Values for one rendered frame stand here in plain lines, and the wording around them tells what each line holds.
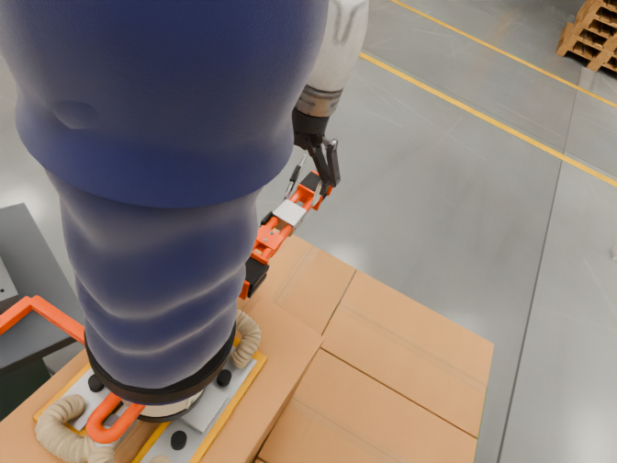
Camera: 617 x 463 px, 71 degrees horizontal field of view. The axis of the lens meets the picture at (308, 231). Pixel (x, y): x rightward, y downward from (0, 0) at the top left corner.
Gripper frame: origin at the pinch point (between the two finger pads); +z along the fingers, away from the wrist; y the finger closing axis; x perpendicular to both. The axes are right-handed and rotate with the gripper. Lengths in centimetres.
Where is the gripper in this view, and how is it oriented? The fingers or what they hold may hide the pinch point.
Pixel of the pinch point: (289, 185)
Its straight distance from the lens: 96.3
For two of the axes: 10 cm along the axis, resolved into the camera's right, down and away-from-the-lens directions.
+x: 4.6, -5.8, 6.8
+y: 8.5, 4.9, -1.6
